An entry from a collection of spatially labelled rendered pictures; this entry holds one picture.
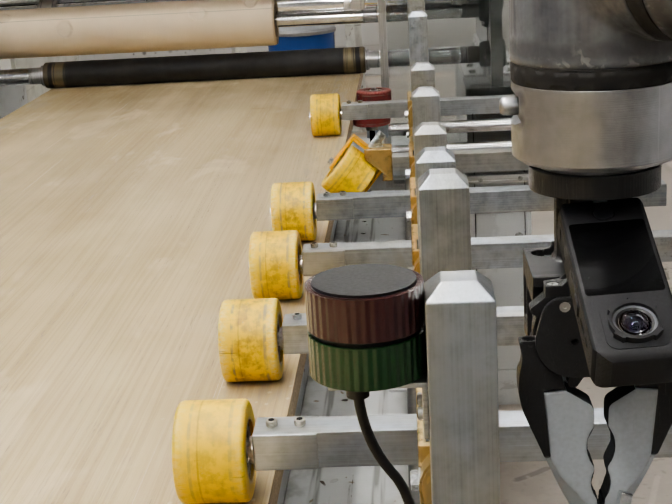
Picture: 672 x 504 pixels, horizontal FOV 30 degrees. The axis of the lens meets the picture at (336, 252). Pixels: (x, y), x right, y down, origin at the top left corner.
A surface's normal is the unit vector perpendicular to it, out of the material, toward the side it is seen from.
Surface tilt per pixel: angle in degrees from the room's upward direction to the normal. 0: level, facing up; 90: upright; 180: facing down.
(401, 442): 90
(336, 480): 0
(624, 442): 90
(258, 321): 47
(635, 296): 28
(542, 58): 90
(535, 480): 0
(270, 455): 90
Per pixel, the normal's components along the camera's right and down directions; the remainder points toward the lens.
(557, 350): -0.05, 0.28
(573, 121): -0.45, 0.27
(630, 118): 0.19, 0.26
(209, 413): -0.07, -0.78
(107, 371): -0.06, -0.96
